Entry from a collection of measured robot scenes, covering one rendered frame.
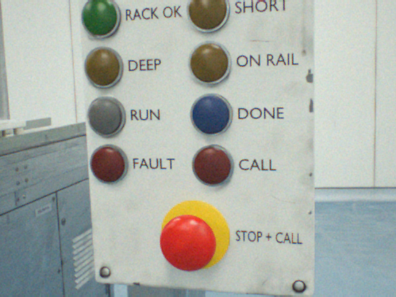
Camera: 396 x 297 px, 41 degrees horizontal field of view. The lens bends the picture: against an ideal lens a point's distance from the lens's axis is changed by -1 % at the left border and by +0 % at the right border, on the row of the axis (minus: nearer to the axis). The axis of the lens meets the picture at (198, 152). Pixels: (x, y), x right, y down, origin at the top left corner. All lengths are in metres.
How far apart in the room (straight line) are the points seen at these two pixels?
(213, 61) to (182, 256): 0.13
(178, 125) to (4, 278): 1.20
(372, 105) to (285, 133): 3.86
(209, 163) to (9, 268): 1.22
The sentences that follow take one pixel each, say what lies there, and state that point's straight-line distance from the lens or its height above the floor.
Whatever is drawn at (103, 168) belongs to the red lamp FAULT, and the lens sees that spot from 0.40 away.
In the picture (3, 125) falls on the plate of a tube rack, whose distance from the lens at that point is 1.44.
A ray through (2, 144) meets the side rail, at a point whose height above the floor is 0.84.
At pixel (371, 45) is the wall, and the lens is 4.21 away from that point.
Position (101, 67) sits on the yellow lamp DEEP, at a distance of 0.39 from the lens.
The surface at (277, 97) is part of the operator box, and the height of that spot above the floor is 0.97.
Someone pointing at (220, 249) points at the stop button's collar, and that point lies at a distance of 0.39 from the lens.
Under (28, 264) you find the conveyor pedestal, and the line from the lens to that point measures 1.62.
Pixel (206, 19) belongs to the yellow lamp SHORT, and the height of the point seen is 1.02.
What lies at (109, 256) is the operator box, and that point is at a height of 0.85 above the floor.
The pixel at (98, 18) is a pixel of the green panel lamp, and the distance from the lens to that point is 0.39.
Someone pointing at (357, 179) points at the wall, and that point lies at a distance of 4.27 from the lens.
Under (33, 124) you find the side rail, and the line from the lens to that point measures 2.02.
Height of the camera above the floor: 0.98
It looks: 8 degrees down
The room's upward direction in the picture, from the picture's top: 2 degrees counter-clockwise
